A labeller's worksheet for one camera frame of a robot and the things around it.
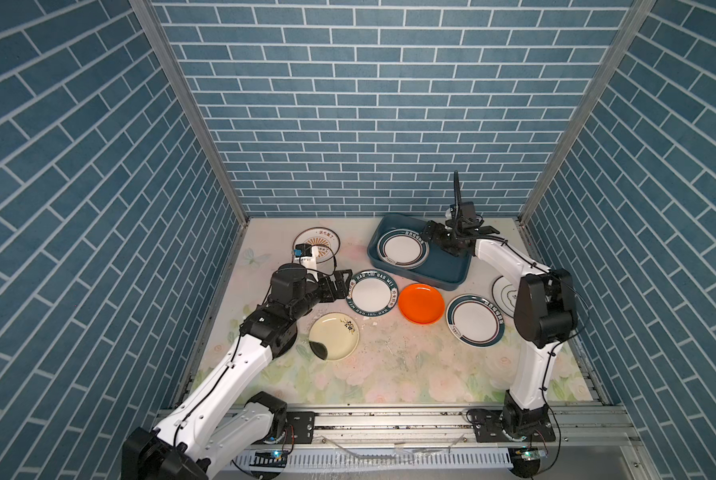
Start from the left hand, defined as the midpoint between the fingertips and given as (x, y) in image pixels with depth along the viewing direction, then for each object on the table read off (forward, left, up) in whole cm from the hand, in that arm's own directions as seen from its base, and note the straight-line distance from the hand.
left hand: (340, 273), depth 76 cm
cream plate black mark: (-6, +2, -22) cm, 23 cm away
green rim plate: (+26, -21, -21) cm, 39 cm away
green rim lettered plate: (+8, -9, -23) cm, 26 cm away
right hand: (+22, -28, -9) cm, 36 cm away
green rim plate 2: (-3, -40, -21) cm, 45 cm away
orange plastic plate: (+3, -25, -22) cm, 33 cm away
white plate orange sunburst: (+30, +8, -22) cm, 38 cm away
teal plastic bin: (+15, -33, -20) cm, 42 cm away
